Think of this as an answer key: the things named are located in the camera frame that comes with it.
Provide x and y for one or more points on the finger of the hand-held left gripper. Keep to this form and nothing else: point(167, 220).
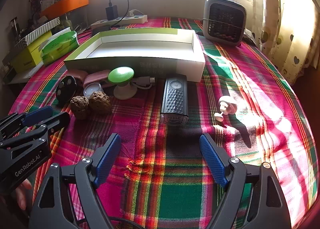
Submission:
point(37, 115)
point(57, 120)

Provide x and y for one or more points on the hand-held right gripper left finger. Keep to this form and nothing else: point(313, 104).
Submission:
point(107, 161)

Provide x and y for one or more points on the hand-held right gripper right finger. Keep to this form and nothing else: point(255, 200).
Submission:
point(212, 158)

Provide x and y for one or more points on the brown walnut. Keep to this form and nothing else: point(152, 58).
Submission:
point(100, 102)
point(79, 106)

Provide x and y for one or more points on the black oval remote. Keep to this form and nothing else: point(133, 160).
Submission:
point(65, 88)

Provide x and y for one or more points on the small clear round jar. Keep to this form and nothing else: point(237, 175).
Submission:
point(92, 89)

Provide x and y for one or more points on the pink clip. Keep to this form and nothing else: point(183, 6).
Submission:
point(77, 75)
point(97, 76)

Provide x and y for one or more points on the white mushroom-shaped knob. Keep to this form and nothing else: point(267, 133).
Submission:
point(226, 101)

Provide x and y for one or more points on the black bike light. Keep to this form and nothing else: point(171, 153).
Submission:
point(174, 96)

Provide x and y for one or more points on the green mushroom-shaped stand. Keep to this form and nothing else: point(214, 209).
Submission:
point(121, 73)

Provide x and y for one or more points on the shallow green white cardboard box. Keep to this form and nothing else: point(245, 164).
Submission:
point(150, 48)

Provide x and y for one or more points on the person's left hand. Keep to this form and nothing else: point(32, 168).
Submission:
point(22, 194)

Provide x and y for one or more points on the white paper stack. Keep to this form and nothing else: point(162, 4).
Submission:
point(20, 76)

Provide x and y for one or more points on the plaid blanket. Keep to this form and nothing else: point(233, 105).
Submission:
point(175, 181)

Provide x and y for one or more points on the yellow-green box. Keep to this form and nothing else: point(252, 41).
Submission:
point(27, 53)

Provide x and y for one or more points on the green tissue pack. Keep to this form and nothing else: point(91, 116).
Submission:
point(60, 46)

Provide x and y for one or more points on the striped box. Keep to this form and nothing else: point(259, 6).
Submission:
point(40, 30)

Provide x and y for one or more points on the glass coffee press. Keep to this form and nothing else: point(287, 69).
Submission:
point(15, 28)

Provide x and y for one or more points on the black phone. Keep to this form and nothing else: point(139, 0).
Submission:
point(102, 29)

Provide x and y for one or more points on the clear glass container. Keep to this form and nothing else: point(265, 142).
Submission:
point(75, 18)

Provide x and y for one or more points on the orange box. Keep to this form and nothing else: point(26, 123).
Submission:
point(67, 3)

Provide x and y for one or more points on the black charger adapter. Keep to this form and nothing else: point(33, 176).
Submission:
point(111, 12)

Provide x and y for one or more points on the white power strip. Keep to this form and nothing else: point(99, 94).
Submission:
point(132, 20)

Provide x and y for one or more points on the white plug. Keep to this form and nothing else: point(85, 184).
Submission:
point(132, 13)

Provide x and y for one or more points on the small grey heater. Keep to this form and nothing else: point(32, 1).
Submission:
point(225, 21)

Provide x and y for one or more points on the heart print curtain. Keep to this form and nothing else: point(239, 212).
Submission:
point(287, 31)

